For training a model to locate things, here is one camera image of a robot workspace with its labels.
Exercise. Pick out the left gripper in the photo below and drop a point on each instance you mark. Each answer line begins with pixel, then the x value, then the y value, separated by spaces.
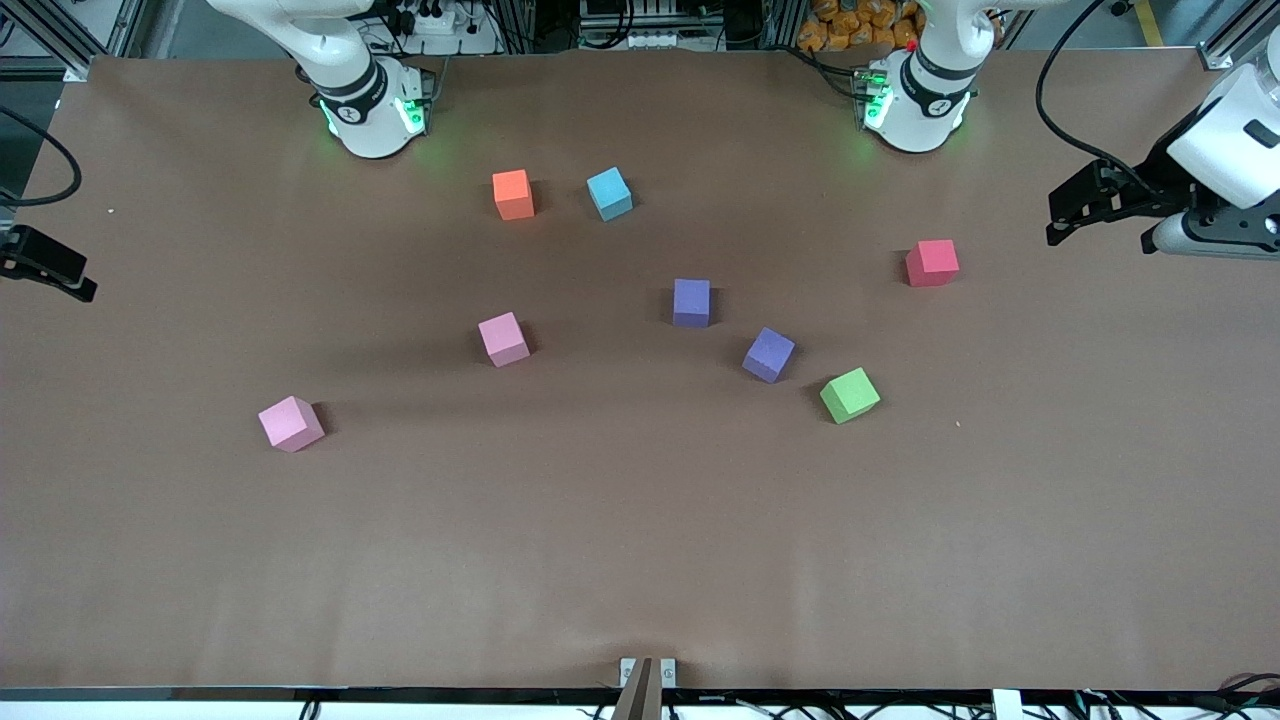
pixel 1157 183

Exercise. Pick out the pink foam block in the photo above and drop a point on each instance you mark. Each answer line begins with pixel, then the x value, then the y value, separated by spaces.
pixel 291 423
pixel 503 338

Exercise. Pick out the green foam block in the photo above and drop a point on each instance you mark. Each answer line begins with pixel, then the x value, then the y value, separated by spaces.
pixel 850 394

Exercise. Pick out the purple foam block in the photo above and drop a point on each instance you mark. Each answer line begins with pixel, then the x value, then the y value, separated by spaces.
pixel 691 302
pixel 768 354

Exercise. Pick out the blue foam block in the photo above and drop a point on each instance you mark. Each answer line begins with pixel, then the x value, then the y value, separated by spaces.
pixel 609 193

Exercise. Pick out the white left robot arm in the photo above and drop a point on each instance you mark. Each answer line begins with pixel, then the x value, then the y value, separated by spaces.
pixel 925 100

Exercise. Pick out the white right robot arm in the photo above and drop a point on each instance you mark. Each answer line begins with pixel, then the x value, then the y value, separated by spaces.
pixel 365 110

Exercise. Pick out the red foam block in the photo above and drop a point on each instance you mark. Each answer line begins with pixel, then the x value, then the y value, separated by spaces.
pixel 932 262

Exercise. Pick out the pile of orange bags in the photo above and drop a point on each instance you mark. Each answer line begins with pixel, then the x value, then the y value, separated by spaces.
pixel 850 25

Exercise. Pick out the orange foam block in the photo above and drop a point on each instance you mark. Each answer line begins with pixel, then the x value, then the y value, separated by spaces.
pixel 513 194

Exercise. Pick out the white equipment rack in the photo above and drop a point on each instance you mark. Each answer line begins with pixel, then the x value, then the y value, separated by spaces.
pixel 635 20

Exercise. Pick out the large table cover sheet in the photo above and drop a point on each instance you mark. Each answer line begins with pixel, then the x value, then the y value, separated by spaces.
pixel 640 520

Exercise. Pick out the aluminium frame profile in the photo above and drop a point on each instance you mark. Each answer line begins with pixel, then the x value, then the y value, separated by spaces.
pixel 60 40
pixel 1235 35

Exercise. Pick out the small grey metal bracket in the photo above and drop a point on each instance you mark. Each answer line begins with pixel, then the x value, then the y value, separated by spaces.
pixel 627 668
pixel 668 672

